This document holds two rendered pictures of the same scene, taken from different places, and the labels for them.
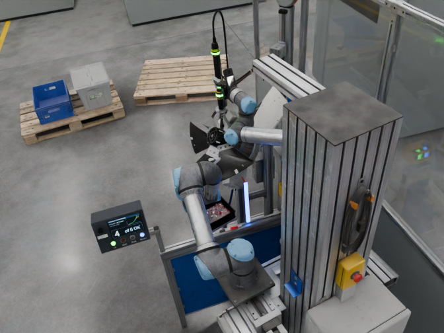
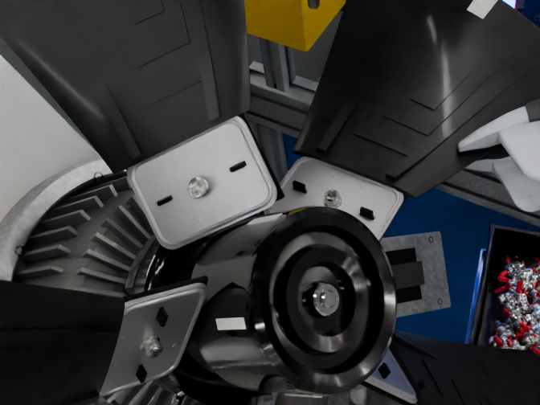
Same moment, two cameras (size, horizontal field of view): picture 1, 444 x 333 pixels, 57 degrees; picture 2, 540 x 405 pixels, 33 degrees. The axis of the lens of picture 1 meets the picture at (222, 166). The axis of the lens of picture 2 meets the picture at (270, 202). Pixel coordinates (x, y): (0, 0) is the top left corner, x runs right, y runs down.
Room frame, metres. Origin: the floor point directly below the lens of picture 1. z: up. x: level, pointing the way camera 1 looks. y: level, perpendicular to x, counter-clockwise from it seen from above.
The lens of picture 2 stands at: (2.25, 0.27, 1.71)
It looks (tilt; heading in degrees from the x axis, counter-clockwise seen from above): 52 degrees down; 233
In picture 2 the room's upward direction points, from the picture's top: 10 degrees counter-clockwise
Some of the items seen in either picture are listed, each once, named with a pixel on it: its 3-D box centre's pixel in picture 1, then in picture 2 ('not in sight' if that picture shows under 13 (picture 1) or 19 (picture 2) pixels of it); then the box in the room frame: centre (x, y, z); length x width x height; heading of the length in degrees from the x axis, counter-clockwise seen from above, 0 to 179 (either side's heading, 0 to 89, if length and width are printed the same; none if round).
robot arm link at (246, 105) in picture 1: (245, 103); not in sight; (1.71, -0.15, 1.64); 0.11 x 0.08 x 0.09; 24
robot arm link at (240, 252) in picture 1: (239, 256); not in sight; (1.13, -0.03, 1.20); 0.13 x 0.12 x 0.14; 103
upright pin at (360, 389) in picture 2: not in sight; (357, 389); (1.99, 0.00, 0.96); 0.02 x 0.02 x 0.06
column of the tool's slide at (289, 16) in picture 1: (284, 125); not in sight; (2.51, -0.51, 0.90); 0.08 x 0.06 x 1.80; 49
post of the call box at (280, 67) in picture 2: not in sight; (276, 47); (1.69, -0.41, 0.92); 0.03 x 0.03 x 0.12; 14
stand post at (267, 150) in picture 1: (268, 189); not in sight; (2.18, -0.33, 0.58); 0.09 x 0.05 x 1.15; 14
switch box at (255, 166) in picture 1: (263, 166); not in sight; (2.27, -0.30, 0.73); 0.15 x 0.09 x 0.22; 104
